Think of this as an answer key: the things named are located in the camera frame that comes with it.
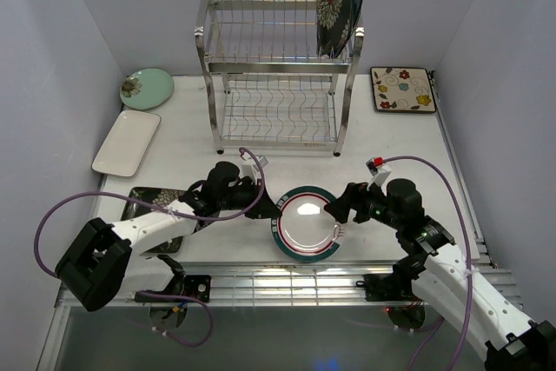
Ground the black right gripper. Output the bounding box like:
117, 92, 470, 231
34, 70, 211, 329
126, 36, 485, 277
323, 178, 402, 230

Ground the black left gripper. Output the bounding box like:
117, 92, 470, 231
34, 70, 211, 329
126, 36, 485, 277
218, 178, 281, 220

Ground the round white teal-rimmed plate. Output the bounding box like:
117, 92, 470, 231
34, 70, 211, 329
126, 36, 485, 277
270, 185, 345, 262

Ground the black floral plate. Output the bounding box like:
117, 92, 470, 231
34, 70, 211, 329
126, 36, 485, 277
316, 0, 353, 59
120, 187, 185, 255

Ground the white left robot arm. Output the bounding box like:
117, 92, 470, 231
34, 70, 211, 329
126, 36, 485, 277
55, 162, 281, 312

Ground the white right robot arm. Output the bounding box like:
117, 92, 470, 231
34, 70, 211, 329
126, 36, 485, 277
325, 179, 555, 370

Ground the stainless steel dish rack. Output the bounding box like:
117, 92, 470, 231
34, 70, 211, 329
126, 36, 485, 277
194, 0, 365, 156

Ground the cream floral square plate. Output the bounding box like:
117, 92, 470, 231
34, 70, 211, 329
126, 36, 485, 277
370, 67, 437, 114

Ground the white rectangular plate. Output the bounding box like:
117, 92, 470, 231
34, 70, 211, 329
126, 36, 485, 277
91, 109, 162, 177

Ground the mint green round plate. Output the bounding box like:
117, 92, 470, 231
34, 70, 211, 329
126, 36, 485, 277
120, 69, 175, 110

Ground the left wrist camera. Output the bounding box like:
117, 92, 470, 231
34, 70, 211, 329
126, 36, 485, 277
241, 154, 268, 181

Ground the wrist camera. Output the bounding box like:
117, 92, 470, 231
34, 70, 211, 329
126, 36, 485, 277
241, 154, 268, 181
366, 157, 392, 188

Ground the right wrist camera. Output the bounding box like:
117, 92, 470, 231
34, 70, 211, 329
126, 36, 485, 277
366, 157, 392, 188

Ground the aluminium table edge rail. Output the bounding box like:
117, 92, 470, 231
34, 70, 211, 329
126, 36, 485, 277
55, 267, 522, 308

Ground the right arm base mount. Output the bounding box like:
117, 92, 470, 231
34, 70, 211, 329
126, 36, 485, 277
355, 256, 415, 301

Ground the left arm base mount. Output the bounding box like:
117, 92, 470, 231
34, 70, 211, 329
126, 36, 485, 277
134, 254, 211, 302

